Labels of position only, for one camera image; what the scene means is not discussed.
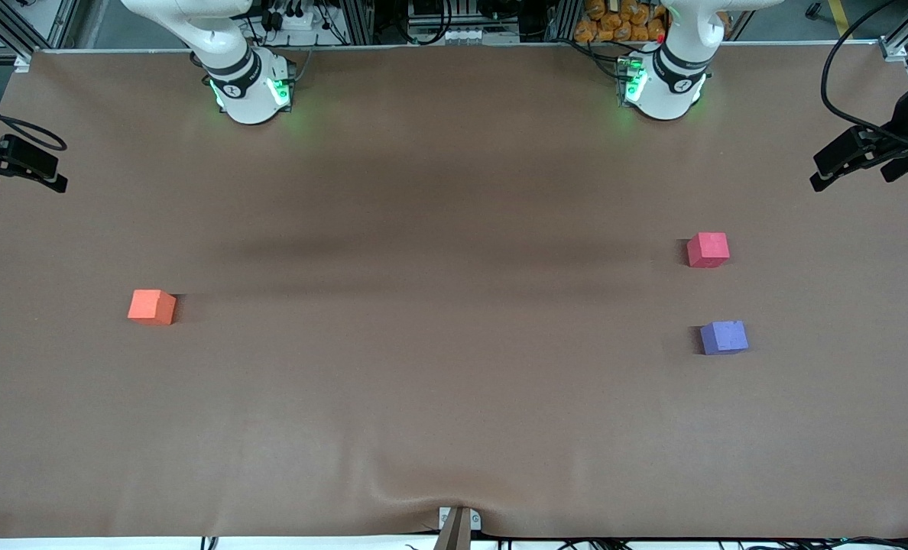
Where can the white connector row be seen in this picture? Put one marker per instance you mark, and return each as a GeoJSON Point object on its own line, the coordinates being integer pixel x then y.
{"type": "Point", "coordinates": [465, 35]}

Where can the white power strip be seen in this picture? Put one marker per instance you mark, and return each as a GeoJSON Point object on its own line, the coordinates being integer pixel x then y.
{"type": "Point", "coordinates": [297, 19]}

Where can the red foam block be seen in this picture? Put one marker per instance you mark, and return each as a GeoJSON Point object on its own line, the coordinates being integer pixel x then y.
{"type": "Point", "coordinates": [708, 250]}

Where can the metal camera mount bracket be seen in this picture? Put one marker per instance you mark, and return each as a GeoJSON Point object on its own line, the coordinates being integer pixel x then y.
{"type": "Point", "coordinates": [458, 531]}

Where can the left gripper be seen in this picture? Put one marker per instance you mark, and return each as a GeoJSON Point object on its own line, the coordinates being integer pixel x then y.
{"type": "Point", "coordinates": [904, 129]}

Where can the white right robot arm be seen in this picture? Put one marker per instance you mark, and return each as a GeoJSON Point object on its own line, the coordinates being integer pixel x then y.
{"type": "Point", "coordinates": [248, 84]}

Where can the purple foam block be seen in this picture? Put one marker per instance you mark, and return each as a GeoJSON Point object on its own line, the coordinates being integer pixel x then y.
{"type": "Point", "coordinates": [724, 338]}

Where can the orange foam block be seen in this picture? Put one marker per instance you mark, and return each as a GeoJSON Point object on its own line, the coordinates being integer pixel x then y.
{"type": "Point", "coordinates": [150, 305]}

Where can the pile of orange packets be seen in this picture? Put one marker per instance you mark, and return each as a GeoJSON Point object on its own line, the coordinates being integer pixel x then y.
{"type": "Point", "coordinates": [618, 23]}

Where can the brown table mat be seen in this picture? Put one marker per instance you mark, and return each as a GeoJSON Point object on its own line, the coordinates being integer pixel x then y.
{"type": "Point", "coordinates": [454, 420]}

